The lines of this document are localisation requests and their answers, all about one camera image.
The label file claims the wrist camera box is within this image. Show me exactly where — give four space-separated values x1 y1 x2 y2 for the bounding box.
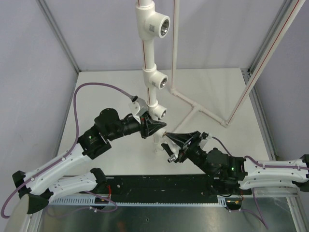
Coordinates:
199 132 213 146
129 96 148 116

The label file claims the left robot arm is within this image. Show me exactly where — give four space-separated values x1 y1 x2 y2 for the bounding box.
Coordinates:
12 108 166 214

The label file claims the aluminium table frame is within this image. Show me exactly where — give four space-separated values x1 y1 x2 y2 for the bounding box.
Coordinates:
28 187 309 232

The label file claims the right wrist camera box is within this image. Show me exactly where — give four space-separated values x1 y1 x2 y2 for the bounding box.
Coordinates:
199 132 213 146

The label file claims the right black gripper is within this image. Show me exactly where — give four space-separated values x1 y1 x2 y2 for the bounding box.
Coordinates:
161 130 213 177

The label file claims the white PVC pipe frame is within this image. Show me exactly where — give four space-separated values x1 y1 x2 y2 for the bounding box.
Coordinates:
136 0 305 126

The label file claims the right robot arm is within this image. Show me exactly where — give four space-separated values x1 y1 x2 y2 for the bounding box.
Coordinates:
161 131 309 196

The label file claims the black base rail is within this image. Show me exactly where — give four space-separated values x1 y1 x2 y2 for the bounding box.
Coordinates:
62 174 253 203

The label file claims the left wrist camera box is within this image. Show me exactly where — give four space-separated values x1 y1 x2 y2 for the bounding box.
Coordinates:
129 96 148 116

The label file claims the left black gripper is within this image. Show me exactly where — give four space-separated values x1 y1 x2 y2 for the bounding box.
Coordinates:
107 111 167 141

